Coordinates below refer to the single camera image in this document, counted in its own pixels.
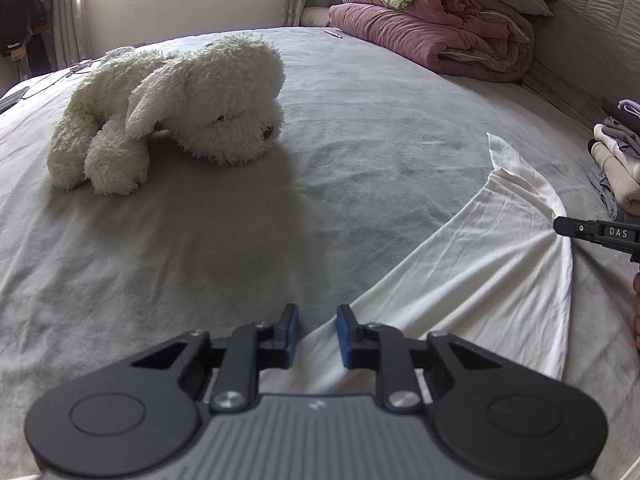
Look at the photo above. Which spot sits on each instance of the pen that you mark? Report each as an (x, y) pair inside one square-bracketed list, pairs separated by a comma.
[(332, 34)]

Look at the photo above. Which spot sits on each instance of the person's right hand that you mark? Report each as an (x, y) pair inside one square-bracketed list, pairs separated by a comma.
[(637, 330)]

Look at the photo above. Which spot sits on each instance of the white plush dog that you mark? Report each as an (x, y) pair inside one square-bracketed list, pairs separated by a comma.
[(200, 100)]

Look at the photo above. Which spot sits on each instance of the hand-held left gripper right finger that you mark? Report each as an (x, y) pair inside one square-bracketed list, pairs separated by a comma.
[(344, 337)]

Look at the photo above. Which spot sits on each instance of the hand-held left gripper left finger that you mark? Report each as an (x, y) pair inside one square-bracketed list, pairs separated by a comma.
[(292, 335)]

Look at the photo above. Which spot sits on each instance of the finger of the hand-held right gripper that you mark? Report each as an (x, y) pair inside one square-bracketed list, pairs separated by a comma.
[(590, 230)]

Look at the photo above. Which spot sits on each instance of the dark grey folded garment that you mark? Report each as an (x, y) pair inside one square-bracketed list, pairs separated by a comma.
[(617, 132)]

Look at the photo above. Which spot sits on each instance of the dark flat device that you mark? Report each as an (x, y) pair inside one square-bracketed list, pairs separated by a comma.
[(10, 100)]

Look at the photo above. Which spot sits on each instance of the hanging dark clothes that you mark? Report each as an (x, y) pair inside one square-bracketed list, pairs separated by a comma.
[(20, 5)]

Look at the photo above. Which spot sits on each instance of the cream folded garment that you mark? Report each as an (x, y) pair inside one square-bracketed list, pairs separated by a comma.
[(625, 195)]

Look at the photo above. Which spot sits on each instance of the off-white folded garment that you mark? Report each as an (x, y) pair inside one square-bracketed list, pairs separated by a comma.
[(627, 162)]

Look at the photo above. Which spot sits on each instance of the grey quilted headboard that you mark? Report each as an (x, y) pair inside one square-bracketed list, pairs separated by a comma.
[(580, 35)]

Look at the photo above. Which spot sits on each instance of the folded maroon comforter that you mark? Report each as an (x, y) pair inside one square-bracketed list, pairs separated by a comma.
[(450, 35)]

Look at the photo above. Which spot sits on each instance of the white garment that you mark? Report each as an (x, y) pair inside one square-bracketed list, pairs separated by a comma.
[(490, 270)]

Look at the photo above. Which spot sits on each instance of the lavender folded garment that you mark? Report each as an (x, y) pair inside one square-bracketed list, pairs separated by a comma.
[(631, 109)]

